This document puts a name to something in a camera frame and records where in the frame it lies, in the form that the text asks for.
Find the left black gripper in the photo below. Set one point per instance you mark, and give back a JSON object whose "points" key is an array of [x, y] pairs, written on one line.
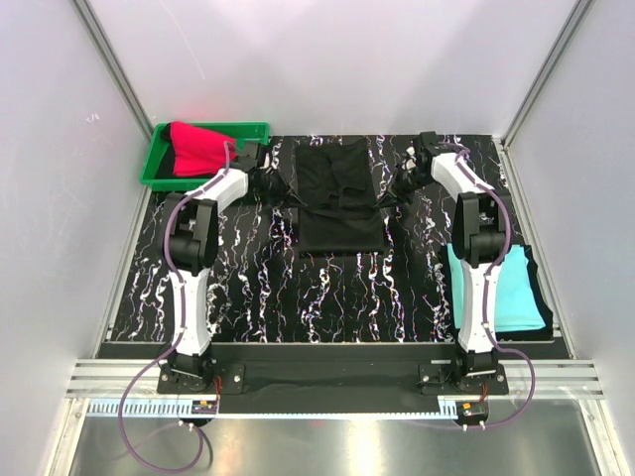
{"points": [[285, 195]]}

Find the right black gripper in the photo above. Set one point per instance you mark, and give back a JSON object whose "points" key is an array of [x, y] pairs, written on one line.
{"points": [[397, 196]]}

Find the black t shirt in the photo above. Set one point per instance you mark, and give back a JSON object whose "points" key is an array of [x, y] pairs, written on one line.
{"points": [[339, 214]]}

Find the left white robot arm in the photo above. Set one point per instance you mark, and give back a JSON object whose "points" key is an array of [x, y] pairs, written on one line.
{"points": [[189, 245]]}

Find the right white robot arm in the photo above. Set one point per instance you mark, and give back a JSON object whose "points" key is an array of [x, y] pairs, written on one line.
{"points": [[481, 238]]}

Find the green plastic bin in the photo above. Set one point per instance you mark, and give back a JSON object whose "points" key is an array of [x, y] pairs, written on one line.
{"points": [[157, 172]]}

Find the red t shirt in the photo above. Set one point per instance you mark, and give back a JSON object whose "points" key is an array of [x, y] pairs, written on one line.
{"points": [[199, 152]]}

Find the black marbled table mat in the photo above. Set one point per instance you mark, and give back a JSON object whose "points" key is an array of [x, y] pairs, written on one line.
{"points": [[262, 289]]}

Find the folded teal t shirt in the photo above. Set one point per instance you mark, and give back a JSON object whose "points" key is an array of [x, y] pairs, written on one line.
{"points": [[520, 306]]}

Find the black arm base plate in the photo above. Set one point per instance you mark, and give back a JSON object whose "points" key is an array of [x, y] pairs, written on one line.
{"points": [[429, 368]]}

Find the right aluminium frame post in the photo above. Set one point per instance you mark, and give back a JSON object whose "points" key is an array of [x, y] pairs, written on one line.
{"points": [[573, 22]]}

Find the aluminium frame post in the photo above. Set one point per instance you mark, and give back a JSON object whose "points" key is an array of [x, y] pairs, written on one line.
{"points": [[99, 38], [573, 22]]}

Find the white slotted cable duct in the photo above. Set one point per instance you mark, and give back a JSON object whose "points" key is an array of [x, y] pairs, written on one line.
{"points": [[425, 408]]}

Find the left aluminium frame post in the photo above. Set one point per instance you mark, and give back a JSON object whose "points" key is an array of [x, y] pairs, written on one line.
{"points": [[99, 38]]}

